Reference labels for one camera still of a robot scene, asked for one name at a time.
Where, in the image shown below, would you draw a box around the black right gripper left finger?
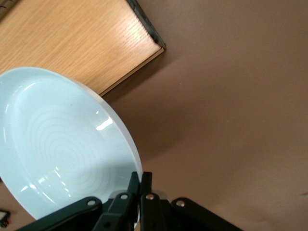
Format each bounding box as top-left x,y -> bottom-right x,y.
23,171 -> 141,231

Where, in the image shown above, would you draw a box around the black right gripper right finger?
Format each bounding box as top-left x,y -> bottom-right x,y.
139,171 -> 243,231

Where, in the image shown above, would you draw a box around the light blue round plate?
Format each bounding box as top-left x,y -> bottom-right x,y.
0,66 -> 143,228

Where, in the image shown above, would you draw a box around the black wire rack wooden top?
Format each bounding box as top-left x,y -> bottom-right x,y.
0,0 -> 167,97

